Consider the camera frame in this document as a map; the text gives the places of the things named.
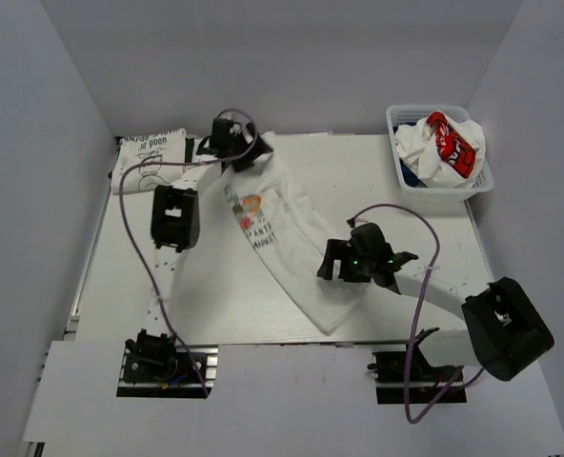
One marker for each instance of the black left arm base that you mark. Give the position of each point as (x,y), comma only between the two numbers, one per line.
(157,367)

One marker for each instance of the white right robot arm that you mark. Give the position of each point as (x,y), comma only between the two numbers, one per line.
(502,332)

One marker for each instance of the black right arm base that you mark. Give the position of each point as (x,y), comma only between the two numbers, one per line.
(387,370)

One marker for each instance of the folded white printed t-shirt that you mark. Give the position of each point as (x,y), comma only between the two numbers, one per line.
(154,149)

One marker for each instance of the navy blue t-shirt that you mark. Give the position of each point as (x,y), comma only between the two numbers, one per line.
(409,176)

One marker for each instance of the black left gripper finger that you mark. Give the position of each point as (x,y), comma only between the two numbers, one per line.
(243,163)
(257,146)

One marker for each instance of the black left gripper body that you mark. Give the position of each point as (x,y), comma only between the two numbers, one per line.
(240,143)

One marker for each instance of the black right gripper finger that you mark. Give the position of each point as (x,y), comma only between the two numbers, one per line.
(351,271)
(336,250)

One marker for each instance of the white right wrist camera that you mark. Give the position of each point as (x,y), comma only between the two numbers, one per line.
(355,222)

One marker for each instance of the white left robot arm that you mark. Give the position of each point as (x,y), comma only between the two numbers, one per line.
(175,213)

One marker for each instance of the white t-shirt with text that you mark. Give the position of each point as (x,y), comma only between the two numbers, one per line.
(288,238)

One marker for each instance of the white t-shirt red print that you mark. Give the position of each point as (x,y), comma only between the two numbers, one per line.
(440,152)

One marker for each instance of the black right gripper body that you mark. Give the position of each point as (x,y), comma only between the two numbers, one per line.
(356,259)

